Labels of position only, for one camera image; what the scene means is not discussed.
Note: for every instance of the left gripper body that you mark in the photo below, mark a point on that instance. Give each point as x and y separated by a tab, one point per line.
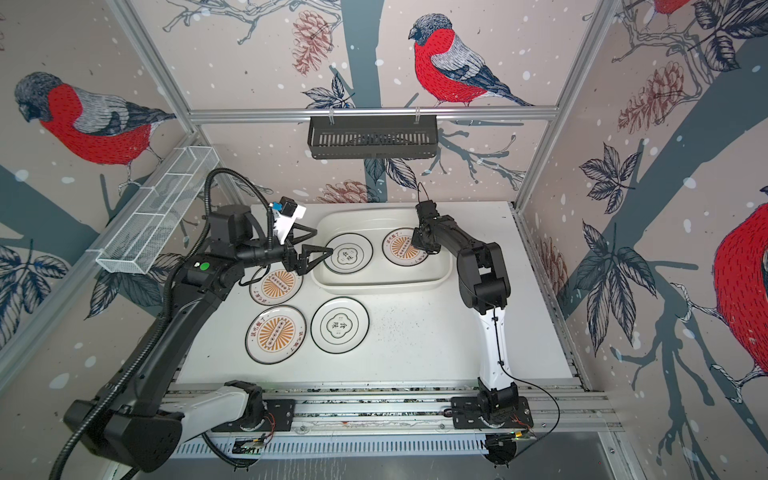
290	258

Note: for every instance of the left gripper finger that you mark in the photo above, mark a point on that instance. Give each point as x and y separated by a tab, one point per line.
300	233
312	256

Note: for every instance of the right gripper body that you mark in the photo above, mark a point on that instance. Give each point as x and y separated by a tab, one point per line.
421	239

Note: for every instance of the orange sunburst plate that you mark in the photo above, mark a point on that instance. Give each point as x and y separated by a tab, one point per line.
274	287
275	335
398	249

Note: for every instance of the white clover plate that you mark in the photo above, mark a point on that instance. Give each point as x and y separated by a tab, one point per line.
340	325
352	252

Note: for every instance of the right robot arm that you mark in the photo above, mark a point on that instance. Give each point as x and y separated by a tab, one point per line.
485	288

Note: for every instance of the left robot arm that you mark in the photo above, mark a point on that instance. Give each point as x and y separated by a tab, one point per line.
126	421

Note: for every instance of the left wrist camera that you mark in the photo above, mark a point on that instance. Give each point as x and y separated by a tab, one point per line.
286	212

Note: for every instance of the black hanging wire basket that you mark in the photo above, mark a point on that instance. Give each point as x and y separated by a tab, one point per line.
373	137

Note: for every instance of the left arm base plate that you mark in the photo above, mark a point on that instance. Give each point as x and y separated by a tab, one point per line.
276	415

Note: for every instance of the horizontal aluminium rail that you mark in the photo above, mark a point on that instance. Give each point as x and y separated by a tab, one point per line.
234	116

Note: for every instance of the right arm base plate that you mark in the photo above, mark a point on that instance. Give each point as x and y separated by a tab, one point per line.
467	414

